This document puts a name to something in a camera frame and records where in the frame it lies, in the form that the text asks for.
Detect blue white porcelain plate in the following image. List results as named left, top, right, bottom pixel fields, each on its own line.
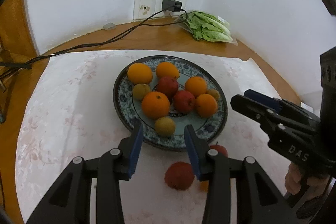
left=113, top=55, right=228, bottom=152

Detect large orange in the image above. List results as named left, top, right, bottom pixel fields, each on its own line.
left=127, top=63, right=153, bottom=85

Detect white paper packet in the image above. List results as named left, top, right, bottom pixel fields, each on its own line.
left=300, top=102, right=314, bottom=113

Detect black phone tripod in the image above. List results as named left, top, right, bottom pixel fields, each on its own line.
left=1, top=42, right=11, bottom=123

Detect brown pear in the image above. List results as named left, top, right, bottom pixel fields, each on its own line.
left=154, top=117, right=176, bottom=138
left=132, top=84, right=151, bottom=101

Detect red apple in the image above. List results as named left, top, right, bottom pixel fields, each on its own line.
left=210, top=144, right=228, bottom=157
left=173, top=90, right=195, bottom=114
left=156, top=76, right=179, bottom=100
left=164, top=161, right=195, bottom=190

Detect pink floral tablecloth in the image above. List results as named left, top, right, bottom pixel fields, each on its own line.
left=15, top=49, right=302, bottom=224

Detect person's right hand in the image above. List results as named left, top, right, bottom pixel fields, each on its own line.
left=285, top=162, right=330, bottom=200

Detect black power adapter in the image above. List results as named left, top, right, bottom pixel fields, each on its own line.
left=161, top=0, right=182, bottom=12

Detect black power cable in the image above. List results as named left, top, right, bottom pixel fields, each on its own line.
left=0, top=8, right=189, bottom=70

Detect brown pear hidden back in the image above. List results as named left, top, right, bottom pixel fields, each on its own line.
left=207, top=89, right=221, bottom=102

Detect bagged green lettuce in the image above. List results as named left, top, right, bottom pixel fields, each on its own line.
left=175, top=11, right=238, bottom=45

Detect white wall socket plate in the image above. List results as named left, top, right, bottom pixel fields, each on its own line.
left=133, top=0, right=156, bottom=20

